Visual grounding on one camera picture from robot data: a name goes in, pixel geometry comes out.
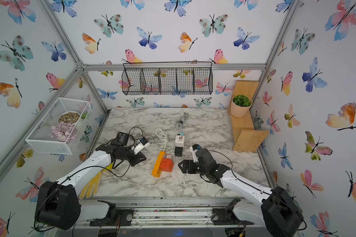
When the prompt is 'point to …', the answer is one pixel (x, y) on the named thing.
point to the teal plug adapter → (182, 133)
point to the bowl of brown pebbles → (71, 117)
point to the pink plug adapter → (167, 156)
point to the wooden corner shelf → (244, 137)
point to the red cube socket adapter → (166, 164)
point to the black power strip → (178, 151)
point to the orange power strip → (156, 172)
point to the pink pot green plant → (241, 104)
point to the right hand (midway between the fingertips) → (185, 163)
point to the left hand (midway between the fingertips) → (145, 155)
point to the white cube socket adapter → (179, 140)
